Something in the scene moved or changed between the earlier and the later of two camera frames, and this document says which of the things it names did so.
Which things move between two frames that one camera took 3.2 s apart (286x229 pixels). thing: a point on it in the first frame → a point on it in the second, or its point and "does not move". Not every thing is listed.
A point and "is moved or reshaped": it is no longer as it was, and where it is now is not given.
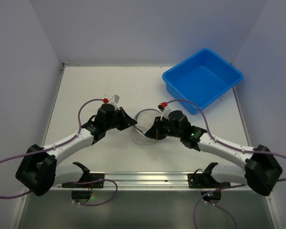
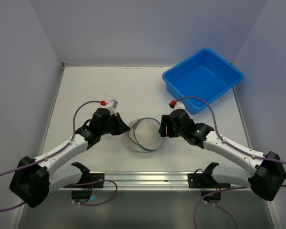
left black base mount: x=83 y=195 does not move
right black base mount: x=200 y=179 does not move
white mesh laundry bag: x=144 y=118 is moved or reshaped
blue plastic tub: x=201 y=78 does not move
